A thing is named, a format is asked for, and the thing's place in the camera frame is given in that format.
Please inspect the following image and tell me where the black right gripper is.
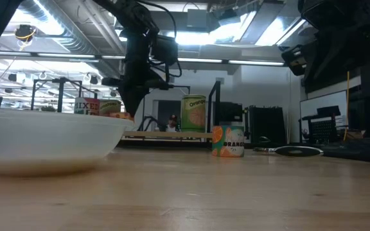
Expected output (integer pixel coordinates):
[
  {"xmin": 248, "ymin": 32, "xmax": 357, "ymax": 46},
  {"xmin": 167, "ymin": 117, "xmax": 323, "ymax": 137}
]
[{"xmin": 302, "ymin": 31, "xmax": 370, "ymax": 94}]

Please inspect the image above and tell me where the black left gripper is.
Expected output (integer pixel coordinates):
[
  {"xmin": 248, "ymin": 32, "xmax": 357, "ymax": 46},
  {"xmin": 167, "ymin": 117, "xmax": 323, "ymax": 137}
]
[{"xmin": 101, "ymin": 31, "xmax": 175, "ymax": 118}]

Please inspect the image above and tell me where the short tin can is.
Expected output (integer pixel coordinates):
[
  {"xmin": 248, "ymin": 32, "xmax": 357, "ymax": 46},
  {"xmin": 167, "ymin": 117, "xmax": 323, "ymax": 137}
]
[{"xmin": 109, "ymin": 112, "xmax": 135, "ymax": 123}]

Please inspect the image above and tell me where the tomatoes label tin can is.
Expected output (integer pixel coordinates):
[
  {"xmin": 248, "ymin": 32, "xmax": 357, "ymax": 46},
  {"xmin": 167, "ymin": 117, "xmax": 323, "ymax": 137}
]
[{"xmin": 99, "ymin": 99, "xmax": 122, "ymax": 116}]

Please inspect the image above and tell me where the mixed fruit label can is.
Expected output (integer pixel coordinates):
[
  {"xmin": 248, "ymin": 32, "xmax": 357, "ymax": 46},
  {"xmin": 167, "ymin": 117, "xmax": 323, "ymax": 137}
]
[{"xmin": 74, "ymin": 97, "xmax": 101, "ymax": 116}]

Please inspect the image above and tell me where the tall green oranges can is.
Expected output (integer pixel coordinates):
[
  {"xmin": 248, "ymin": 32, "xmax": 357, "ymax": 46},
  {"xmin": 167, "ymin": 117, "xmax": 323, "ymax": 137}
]
[{"xmin": 181, "ymin": 94, "xmax": 207, "ymax": 133}]

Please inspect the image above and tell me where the black oven mitt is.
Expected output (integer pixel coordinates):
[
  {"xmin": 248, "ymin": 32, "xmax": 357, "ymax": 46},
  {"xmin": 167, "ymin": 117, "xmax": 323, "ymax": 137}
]
[{"xmin": 321, "ymin": 134, "xmax": 370, "ymax": 165}]

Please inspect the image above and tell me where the short teal orange-print can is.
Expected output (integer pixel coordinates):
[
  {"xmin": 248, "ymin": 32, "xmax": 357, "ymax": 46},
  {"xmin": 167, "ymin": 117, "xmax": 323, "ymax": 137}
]
[{"xmin": 211, "ymin": 125, "xmax": 245, "ymax": 158}]

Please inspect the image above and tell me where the translucent white plastic bowl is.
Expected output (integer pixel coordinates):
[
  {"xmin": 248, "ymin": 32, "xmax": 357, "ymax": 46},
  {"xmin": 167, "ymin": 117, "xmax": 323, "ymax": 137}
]
[{"xmin": 0, "ymin": 107, "xmax": 136, "ymax": 176}]

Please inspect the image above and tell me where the whiteboard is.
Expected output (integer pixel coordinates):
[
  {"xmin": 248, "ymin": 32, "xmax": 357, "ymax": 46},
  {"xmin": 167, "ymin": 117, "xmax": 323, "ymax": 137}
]
[{"xmin": 299, "ymin": 90, "xmax": 348, "ymax": 129}]

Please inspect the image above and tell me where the person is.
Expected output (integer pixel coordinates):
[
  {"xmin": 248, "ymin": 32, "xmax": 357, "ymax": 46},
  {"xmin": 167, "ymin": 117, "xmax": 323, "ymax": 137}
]
[{"xmin": 165, "ymin": 114, "xmax": 181, "ymax": 132}]

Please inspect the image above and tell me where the black perforated stand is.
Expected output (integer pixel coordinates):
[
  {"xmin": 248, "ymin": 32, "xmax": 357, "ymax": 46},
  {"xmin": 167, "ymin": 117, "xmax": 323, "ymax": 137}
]
[{"xmin": 299, "ymin": 105, "xmax": 342, "ymax": 144}]

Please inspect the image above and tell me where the long ceiling light bar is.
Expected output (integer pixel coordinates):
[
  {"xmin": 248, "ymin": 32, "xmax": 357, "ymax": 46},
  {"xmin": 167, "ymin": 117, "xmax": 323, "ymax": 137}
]
[{"xmin": 0, "ymin": 50, "xmax": 285, "ymax": 67}]

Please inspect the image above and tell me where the black cabinet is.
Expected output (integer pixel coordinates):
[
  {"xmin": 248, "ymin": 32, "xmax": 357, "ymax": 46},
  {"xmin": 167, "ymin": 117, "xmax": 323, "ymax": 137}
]
[{"xmin": 248, "ymin": 105, "xmax": 287, "ymax": 145}]

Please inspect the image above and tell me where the black box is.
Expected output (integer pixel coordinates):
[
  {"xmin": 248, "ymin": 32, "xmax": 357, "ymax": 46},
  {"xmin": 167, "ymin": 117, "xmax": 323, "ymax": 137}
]
[{"xmin": 218, "ymin": 101, "xmax": 244, "ymax": 123}]

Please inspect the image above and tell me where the grey ceiling box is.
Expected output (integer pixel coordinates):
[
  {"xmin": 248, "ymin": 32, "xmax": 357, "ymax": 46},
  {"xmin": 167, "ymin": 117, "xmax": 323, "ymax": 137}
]
[{"xmin": 186, "ymin": 8, "xmax": 209, "ymax": 29}]

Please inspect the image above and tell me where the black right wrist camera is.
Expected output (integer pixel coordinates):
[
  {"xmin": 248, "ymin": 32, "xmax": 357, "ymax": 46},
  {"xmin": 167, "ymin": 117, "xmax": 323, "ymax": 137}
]
[{"xmin": 281, "ymin": 44, "xmax": 305, "ymax": 77}]

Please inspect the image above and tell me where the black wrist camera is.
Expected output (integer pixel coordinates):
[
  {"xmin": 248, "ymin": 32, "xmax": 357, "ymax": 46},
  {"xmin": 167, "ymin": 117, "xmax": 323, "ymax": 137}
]
[
  {"xmin": 281, "ymin": 44, "xmax": 305, "ymax": 77},
  {"xmin": 152, "ymin": 34, "xmax": 179, "ymax": 67}
]

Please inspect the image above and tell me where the black gantry frame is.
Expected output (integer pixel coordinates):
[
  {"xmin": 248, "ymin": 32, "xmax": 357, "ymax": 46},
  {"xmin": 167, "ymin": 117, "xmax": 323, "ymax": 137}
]
[{"xmin": 171, "ymin": 84, "xmax": 191, "ymax": 96}]

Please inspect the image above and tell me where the wooden shelf with black frame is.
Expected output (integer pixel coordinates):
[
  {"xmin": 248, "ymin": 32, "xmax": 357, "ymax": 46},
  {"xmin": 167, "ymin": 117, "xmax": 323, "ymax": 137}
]
[{"xmin": 30, "ymin": 76, "xmax": 222, "ymax": 151}]

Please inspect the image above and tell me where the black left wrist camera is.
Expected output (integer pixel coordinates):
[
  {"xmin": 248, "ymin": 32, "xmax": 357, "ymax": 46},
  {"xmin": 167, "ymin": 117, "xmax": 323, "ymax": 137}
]
[{"xmin": 152, "ymin": 34, "xmax": 179, "ymax": 67}]

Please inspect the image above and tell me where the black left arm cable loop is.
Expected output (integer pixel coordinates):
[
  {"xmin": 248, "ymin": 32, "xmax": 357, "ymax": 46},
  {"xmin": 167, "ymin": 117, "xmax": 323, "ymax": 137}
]
[{"xmin": 135, "ymin": 0, "xmax": 183, "ymax": 85}]

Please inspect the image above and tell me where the silver ventilation duct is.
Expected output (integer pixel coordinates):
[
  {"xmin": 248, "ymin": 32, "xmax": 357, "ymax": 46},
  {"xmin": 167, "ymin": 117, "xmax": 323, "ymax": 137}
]
[{"xmin": 17, "ymin": 0, "xmax": 127, "ymax": 78}]

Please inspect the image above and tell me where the black-handled metal peeler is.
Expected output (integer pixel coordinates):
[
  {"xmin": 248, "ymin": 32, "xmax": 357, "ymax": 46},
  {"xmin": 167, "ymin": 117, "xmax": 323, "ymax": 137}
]
[{"xmin": 253, "ymin": 145, "xmax": 324, "ymax": 158}]

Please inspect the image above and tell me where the black ceiling cord reel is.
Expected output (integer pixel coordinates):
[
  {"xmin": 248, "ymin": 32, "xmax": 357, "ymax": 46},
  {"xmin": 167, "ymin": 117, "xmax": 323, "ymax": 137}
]
[{"xmin": 14, "ymin": 24, "xmax": 37, "ymax": 42}]

